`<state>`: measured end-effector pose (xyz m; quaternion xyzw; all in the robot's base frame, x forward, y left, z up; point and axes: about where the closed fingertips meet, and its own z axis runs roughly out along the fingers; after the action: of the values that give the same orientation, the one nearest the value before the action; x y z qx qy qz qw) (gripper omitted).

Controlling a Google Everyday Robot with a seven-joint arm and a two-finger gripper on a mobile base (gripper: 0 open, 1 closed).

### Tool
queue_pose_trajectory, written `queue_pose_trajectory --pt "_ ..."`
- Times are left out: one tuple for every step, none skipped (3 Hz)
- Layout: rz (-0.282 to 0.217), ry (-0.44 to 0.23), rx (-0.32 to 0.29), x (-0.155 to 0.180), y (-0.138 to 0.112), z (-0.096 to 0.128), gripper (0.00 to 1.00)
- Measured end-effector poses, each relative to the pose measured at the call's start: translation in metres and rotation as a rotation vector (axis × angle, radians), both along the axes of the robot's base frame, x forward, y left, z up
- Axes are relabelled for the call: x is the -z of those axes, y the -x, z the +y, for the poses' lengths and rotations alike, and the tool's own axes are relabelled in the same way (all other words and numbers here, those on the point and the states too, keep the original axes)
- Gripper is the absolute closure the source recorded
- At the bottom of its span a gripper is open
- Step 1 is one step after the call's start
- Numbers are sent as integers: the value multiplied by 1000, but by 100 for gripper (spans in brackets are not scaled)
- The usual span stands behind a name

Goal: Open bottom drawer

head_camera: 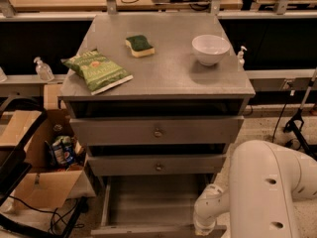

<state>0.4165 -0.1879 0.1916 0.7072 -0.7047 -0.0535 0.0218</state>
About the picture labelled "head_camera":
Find black cart frame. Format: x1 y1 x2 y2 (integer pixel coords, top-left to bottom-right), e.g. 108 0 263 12
0 95 87 238

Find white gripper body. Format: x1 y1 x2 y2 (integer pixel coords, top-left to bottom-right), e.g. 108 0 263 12
193 183 230 236

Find snack packets in box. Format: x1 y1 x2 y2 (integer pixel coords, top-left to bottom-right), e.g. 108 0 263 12
45 124 82 168

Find green chips bag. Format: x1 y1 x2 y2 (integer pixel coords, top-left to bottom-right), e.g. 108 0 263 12
62 50 133 95

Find grey drawer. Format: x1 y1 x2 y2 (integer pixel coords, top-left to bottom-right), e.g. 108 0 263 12
70 116 244 146
91 175 227 238
88 155 226 177

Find black tripod stand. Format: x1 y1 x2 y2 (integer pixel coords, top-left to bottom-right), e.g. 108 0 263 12
283 68 317 160

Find white pump bottle right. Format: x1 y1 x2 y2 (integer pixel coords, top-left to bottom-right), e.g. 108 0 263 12
237 46 247 66

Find grey top drawer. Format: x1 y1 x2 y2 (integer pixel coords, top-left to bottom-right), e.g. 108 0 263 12
70 116 244 146

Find black floor cable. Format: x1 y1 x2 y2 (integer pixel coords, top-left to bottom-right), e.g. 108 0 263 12
270 82 303 151

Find green yellow sponge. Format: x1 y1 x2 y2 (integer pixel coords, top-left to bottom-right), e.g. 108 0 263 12
126 35 155 58

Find grey drawer cabinet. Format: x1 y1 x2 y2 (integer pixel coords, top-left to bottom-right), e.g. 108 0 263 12
57 13 257 198

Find clear sanitizer bottle left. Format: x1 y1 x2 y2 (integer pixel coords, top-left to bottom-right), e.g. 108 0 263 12
34 57 54 81

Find grey bottom drawer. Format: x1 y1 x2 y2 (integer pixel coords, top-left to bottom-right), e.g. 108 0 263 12
91 175 227 238

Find grey middle drawer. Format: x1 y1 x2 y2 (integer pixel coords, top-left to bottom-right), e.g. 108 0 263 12
88 155 226 177

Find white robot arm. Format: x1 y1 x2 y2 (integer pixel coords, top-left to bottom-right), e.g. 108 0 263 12
193 140 317 238

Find cardboard box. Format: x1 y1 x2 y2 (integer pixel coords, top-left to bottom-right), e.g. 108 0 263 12
0 83 97 210

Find white bowl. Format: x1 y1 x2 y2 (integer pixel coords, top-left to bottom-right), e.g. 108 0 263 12
192 35 231 65

